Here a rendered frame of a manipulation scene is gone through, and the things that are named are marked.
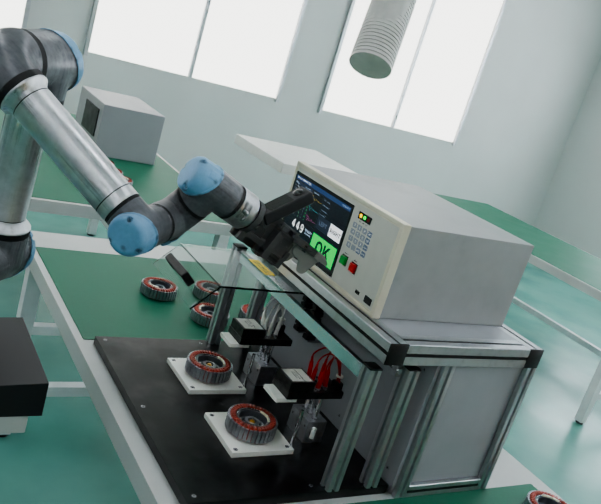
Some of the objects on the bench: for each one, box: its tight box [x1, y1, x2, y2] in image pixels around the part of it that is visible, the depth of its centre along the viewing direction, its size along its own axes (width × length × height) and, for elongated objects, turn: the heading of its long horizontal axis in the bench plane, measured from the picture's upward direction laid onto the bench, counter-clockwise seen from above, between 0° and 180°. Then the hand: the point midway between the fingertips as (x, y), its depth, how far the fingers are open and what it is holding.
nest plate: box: [167, 358, 246, 394], centre depth 181 cm, size 15×15×1 cm
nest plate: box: [204, 412, 294, 458], centre depth 161 cm, size 15×15×1 cm
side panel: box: [387, 366, 536, 498], centre depth 164 cm, size 28×3×32 cm, turn 76°
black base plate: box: [94, 336, 388, 504], centre depth 172 cm, size 47×64×2 cm
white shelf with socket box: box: [234, 134, 357, 176], centre depth 269 cm, size 35×37×46 cm
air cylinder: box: [243, 352, 278, 386], centre depth 188 cm, size 5×8×6 cm
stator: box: [185, 350, 233, 384], centre depth 180 cm, size 11×11×4 cm
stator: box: [225, 403, 278, 444], centre depth 161 cm, size 11×11×4 cm
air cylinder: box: [287, 404, 327, 443], centre depth 169 cm, size 5×8×6 cm
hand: (318, 254), depth 156 cm, fingers open, 4 cm apart
